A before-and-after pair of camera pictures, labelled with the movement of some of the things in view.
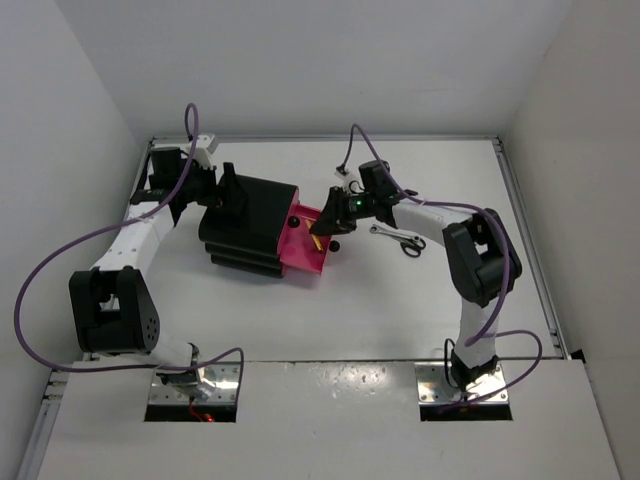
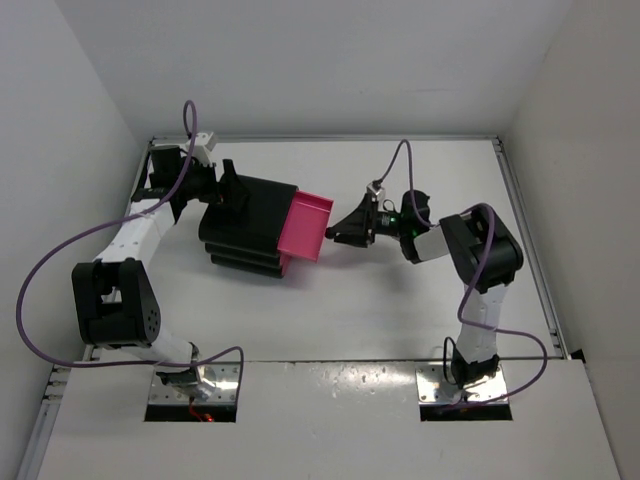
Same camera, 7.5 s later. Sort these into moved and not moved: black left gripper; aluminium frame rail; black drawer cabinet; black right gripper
Moved: black right gripper
Not moved: aluminium frame rail; black left gripper; black drawer cabinet
